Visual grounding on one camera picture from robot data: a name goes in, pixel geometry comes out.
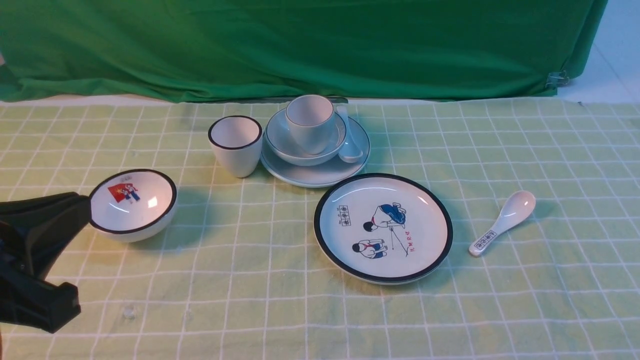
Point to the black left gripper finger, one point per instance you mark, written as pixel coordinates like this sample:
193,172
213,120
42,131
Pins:
35,231
27,299

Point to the plain white thin-rimmed bowl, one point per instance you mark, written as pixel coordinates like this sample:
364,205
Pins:
280,141

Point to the white cup thin rim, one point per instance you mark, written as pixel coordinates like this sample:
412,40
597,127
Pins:
311,122

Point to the plain white ceramic spoon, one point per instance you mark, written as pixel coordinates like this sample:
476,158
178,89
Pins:
350,152

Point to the black-rimmed bowl with flag picture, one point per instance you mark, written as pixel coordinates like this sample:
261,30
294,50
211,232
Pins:
133,205

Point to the light green checked tablecloth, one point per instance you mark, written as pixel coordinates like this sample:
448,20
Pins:
238,274

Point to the green backdrop cloth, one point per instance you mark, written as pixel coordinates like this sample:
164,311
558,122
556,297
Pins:
225,50

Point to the white cup thick black rim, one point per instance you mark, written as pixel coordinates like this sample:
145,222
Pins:
237,142

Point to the plain white thin-rimmed plate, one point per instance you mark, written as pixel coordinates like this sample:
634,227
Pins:
322,175

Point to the black-rimmed plate with cartoon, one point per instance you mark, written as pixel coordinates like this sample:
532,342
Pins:
383,228

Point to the metal binder clip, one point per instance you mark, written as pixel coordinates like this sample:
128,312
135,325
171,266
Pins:
557,79

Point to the white spoon with printed handle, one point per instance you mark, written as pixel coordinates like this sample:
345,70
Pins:
516,209

